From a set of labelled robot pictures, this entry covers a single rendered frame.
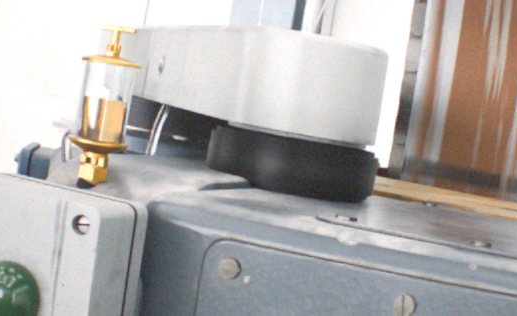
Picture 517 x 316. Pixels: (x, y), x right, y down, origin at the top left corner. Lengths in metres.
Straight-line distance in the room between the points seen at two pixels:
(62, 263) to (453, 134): 0.55
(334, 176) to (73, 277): 0.19
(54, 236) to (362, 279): 0.12
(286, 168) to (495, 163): 0.38
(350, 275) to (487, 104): 0.50
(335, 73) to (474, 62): 0.37
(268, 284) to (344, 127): 0.15
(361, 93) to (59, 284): 0.22
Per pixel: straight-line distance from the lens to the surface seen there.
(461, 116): 0.97
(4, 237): 0.49
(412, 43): 1.04
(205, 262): 0.50
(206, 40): 0.69
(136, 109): 0.99
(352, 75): 0.61
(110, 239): 0.48
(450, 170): 0.97
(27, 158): 0.99
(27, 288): 0.47
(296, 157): 0.60
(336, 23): 5.90
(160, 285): 0.51
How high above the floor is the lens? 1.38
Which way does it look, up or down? 3 degrees down
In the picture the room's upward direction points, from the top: 10 degrees clockwise
